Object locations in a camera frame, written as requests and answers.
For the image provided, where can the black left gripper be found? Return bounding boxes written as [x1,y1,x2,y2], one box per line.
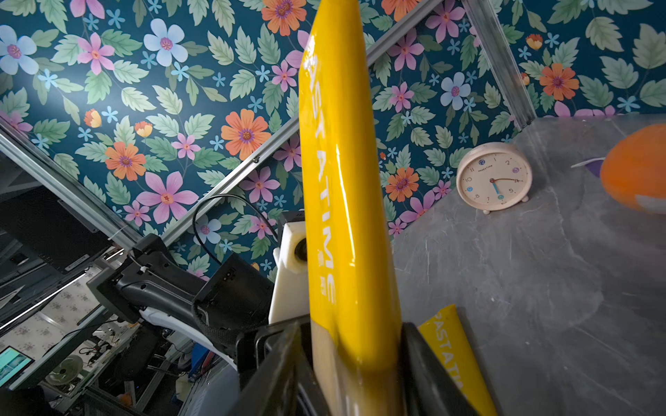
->
[236,315,312,388]

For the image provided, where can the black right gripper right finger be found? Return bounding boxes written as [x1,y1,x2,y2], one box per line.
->
[400,322,478,416]

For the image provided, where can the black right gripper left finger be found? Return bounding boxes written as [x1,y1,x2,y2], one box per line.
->
[227,324,317,415]

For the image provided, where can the yellow Pastatime bag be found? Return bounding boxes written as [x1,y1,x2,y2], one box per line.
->
[418,304,498,416]
[298,1,404,415]

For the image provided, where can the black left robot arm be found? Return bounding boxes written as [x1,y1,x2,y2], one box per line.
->
[88,235,309,387]

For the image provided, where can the round pink alarm clock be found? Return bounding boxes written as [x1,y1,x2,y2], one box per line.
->
[456,142,533,215]

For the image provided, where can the orange plush whale toy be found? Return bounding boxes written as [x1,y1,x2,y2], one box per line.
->
[574,123,665,215]

